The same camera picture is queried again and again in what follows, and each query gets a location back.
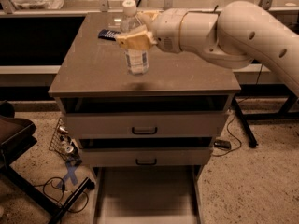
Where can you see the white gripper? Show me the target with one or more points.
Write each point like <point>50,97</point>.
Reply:
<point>166,29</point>

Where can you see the clear plastic water bottle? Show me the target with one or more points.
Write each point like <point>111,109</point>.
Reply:
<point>137,60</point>

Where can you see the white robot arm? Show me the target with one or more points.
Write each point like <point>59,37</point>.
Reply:
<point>240,33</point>

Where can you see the upper grey drawer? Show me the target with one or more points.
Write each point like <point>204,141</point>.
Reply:
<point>147,125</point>

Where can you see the grey drawer cabinet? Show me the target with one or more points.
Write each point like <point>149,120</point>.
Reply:
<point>93,79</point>

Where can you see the middle grey drawer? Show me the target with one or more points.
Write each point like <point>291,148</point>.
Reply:
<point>119,157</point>

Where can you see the open bottom grey drawer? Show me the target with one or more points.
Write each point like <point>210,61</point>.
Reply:
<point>146,195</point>

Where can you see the black power adapter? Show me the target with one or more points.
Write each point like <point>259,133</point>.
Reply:
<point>222,144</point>

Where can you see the dark chair left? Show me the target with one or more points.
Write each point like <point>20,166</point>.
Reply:
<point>16,137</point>

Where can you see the wire basket with cans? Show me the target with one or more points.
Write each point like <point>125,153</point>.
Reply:
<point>62,144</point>

